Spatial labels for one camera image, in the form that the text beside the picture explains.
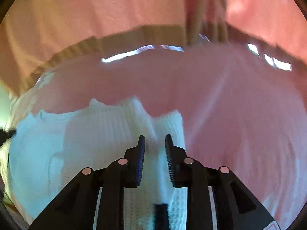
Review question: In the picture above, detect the white red black knit sweater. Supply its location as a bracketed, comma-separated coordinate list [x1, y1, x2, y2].
[8, 98, 187, 229]

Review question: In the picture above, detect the pink curtain with tan hem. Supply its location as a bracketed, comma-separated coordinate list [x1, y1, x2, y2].
[1, 0, 306, 96]

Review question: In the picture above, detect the pink patterned bed blanket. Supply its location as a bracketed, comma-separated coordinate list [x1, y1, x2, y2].
[16, 44, 306, 229]

